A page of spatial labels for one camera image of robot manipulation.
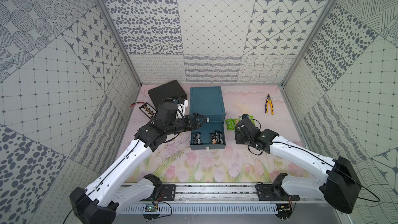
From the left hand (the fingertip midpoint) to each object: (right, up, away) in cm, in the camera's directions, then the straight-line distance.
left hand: (200, 117), depth 69 cm
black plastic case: (-22, +16, +43) cm, 50 cm away
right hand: (+21, -13, +15) cm, 29 cm away
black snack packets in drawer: (+9, -13, +14) cm, 21 cm away
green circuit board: (-23, -43, +3) cm, 49 cm away
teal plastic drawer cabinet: (+4, +6, +14) cm, 16 cm away
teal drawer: (+3, -9, +14) cm, 17 cm away
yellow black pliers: (+49, +7, +42) cm, 65 cm away
